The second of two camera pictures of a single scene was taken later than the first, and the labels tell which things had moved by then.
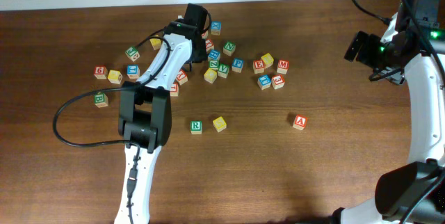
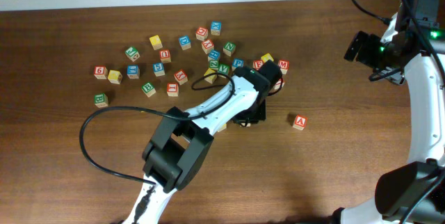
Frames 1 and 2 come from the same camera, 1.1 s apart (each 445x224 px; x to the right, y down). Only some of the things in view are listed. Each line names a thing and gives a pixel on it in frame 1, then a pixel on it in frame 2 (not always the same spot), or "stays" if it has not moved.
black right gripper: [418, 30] stays
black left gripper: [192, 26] → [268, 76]
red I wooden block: [174, 90] stays
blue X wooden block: [215, 27] stays
